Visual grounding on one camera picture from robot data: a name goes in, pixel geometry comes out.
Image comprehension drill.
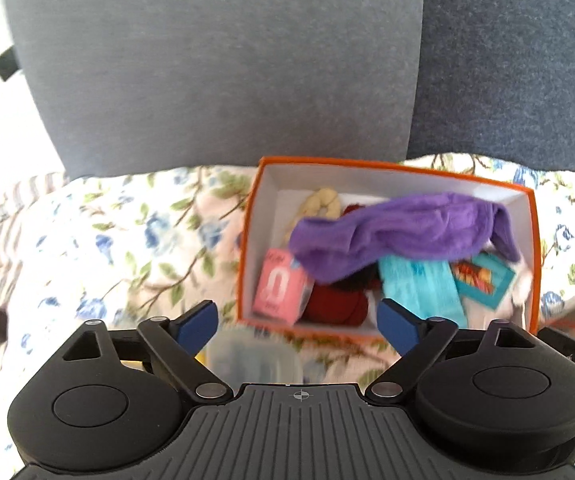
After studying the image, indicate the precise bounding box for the purple fleece cloth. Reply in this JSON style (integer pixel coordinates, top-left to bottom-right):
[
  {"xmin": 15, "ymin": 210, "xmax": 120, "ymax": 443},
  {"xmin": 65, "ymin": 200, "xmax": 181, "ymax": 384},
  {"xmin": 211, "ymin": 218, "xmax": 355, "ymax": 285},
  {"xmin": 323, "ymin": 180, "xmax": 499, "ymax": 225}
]
[{"xmin": 287, "ymin": 192, "xmax": 523, "ymax": 284}]

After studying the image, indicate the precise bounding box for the clear plastic storage box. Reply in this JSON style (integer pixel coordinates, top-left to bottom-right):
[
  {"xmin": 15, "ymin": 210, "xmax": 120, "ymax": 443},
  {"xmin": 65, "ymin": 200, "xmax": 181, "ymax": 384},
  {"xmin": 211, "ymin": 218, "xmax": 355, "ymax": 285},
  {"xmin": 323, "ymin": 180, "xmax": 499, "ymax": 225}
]
[{"xmin": 195, "ymin": 327, "xmax": 306, "ymax": 386}]

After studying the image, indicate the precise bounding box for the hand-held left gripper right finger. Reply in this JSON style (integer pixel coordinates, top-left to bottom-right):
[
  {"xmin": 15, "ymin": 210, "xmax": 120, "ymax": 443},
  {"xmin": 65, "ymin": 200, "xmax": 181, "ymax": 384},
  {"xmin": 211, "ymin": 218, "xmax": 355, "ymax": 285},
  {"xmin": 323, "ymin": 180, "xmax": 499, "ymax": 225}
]
[{"xmin": 365, "ymin": 298, "xmax": 543, "ymax": 405}]

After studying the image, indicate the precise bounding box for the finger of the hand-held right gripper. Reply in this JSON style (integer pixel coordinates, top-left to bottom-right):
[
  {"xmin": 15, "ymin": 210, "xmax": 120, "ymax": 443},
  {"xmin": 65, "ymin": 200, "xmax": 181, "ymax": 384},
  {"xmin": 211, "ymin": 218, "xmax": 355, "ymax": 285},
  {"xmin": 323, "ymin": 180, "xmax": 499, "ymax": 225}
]
[{"xmin": 537, "ymin": 326, "xmax": 575, "ymax": 362}]

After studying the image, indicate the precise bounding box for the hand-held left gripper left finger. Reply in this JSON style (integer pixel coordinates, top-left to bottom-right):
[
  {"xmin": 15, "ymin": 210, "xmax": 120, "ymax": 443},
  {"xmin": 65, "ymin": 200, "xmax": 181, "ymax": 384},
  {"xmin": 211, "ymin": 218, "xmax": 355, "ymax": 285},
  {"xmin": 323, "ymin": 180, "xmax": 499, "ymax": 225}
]
[{"xmin": 62, "ymin": 300, "xmax": 233, "ymax": 404}]

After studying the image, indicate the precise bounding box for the floral blanket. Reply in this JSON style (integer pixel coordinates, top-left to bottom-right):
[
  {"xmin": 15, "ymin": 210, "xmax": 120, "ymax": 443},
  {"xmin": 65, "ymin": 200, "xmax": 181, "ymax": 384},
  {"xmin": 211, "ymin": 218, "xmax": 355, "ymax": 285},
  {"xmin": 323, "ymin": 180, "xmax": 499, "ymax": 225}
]
[{"xmin": 0, "ymin": 152, "xmax": 575, "ymax": 471}]

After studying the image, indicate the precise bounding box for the white fluffy sock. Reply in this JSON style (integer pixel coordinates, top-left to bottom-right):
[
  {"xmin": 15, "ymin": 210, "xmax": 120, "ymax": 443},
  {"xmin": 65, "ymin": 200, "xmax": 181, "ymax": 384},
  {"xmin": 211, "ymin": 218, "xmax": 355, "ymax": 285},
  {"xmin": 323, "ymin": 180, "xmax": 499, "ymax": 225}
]
[{"xmin": 487, "ymin": 240, "xmax": 533, "ymax": 321}]

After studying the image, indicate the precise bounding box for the teal printed face mask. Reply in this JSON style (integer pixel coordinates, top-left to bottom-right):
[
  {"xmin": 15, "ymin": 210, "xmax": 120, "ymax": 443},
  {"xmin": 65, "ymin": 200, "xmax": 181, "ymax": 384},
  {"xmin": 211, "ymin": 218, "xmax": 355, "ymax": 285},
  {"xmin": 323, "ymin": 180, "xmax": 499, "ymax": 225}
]
[{"xmin": 450, "ymin": 252, "xmax": 516, "ymax": 311}]

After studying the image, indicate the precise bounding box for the orange cardboard box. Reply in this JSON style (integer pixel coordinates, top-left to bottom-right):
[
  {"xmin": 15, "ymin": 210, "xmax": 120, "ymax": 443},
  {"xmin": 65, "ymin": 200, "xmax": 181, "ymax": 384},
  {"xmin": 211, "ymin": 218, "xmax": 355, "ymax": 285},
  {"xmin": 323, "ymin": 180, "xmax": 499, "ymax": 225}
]
[{"xmin": 238, "ymin": 156, "xmax": 538, "ymax": 344}]

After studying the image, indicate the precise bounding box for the teal wipes packet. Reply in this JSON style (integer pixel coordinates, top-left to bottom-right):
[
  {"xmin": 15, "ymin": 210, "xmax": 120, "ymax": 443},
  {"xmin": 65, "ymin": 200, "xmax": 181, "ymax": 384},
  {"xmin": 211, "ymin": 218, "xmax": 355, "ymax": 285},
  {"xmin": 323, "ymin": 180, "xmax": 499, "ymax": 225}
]
[{"xmin": 377, "ymin": 254, "xmax": 468, "ymax": 332}]

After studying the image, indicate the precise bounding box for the red scrunchie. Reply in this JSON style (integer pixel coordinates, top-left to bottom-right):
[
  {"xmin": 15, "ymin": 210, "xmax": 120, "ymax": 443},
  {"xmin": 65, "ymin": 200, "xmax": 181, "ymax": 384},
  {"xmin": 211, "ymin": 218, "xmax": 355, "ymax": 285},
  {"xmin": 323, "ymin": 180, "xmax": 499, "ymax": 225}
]
[{"xmin": 301, "ymin": 202, "xmax": 371, "ymax": 328}]

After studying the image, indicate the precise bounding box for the pink packet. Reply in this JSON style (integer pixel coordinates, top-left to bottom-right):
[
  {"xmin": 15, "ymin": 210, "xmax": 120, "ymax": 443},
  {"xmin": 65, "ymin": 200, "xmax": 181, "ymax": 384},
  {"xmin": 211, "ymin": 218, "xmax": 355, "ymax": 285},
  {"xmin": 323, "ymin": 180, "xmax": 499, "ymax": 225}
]
[{"xmin": 254, "ymin": 247, "xmax": 316, "ymax": 326}]

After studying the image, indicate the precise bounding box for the dark blue cushion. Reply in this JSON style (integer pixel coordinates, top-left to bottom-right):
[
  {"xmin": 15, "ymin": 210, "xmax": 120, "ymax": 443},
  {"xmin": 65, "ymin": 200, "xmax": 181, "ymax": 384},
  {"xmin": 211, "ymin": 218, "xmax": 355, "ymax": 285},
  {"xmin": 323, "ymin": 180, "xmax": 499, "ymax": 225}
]
[{"xmin": 406, "ymin": 0, "xmax": 575, "ymax": 173}]

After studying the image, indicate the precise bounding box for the cream scrunchie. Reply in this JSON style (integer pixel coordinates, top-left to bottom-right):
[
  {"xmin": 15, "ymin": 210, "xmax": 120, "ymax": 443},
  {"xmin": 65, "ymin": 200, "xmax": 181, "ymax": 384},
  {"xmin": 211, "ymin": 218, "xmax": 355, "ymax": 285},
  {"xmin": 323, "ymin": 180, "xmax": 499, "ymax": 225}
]
[{"xmin": 300, "ymin": 187, "xmax": 343, "ymax": 222}]

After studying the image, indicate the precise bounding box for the brown pouch with red stripe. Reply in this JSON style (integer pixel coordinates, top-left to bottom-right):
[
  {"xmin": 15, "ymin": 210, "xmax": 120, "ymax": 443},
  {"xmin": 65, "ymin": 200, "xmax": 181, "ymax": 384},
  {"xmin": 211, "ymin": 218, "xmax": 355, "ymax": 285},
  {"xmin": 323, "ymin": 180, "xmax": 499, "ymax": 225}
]
[{"xmin": 540, "ymin": 297, "xmax": 575, "ymax": 333}]

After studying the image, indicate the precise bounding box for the dark square wall plate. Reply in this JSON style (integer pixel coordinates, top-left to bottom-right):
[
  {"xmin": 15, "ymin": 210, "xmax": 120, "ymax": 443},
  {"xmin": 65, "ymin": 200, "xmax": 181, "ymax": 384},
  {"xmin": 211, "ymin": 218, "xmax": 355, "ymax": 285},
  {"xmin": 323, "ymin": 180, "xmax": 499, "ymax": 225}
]
[{"xmin": 0, "ymin": 46, "xmax": 21, "ymax": 82}]

